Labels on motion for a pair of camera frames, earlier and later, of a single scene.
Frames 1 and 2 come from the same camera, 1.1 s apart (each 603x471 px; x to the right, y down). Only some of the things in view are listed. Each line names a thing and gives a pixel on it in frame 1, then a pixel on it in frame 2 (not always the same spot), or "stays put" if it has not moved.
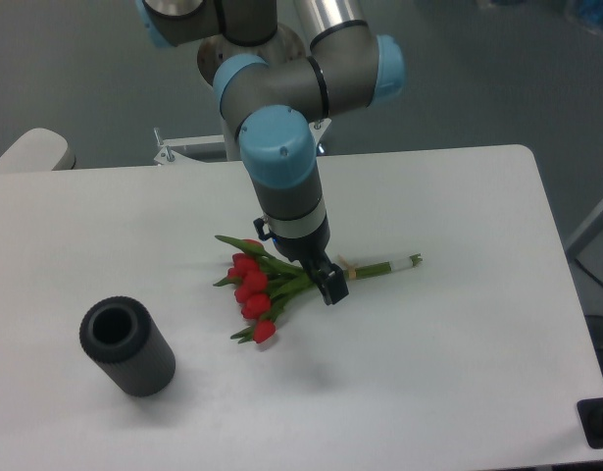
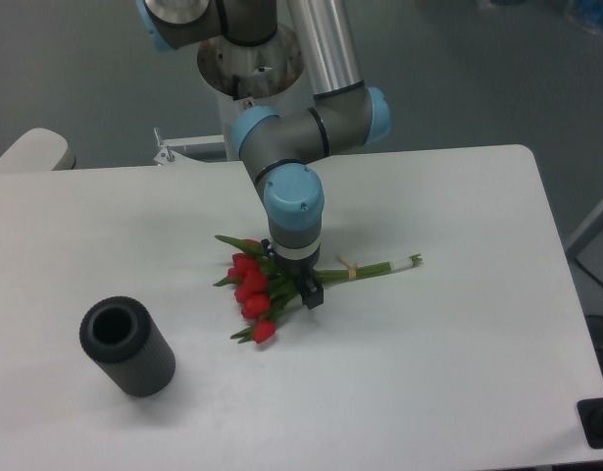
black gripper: x=310 y=253 → x=300 y=272
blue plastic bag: x=597 y=13 stays put
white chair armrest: x=37 y=149 stays put
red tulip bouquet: x=263 y=282 stays put
